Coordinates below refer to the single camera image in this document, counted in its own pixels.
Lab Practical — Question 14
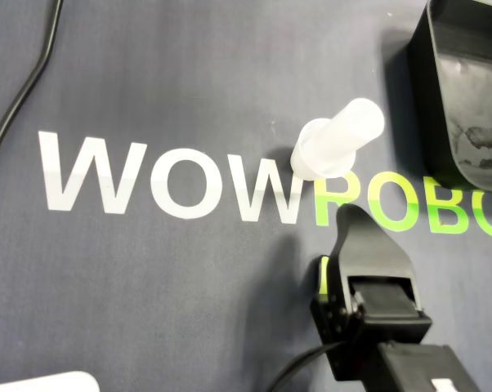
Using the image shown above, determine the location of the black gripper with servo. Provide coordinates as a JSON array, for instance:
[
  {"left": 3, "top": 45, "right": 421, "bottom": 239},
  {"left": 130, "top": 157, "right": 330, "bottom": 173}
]
[{"left": 309, "top": 203, "right": 434, "bottom": 381}]

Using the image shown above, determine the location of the white plastic tube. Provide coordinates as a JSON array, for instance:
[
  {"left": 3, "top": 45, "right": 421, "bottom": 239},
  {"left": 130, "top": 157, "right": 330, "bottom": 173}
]
[{"left": 289, "top": 97, "right": 386, "bottom": 180}]

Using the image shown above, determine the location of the dark grey printed mat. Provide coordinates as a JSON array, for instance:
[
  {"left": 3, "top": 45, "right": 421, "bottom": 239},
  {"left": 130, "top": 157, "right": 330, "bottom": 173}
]
[{"left": 0, "top": 0, "right": 492, "bottom": 392}]

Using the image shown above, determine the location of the black plastic bin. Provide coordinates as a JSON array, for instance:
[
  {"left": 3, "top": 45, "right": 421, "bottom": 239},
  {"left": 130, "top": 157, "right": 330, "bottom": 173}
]
[{"left": 407, "top": 0, "right": 492, "bottom": 192}]

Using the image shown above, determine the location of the white desk lamp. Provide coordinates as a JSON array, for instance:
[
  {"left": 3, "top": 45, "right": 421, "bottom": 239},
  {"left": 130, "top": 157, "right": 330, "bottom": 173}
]
[{"left": 0, "top": 370, "right": 100, "bottom": 392}]

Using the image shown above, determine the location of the black servo cable bundle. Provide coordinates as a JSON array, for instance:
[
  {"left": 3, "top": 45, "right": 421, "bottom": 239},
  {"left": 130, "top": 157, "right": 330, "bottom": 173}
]
[{"left": 267, "top": 341, "right": 342, "bottom": 392}]

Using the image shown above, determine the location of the thick black cable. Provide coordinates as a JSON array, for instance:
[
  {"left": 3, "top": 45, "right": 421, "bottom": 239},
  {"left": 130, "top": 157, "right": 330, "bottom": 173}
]
[{"left": 0, "top": 0, "right": 64, "bottom": 172}]

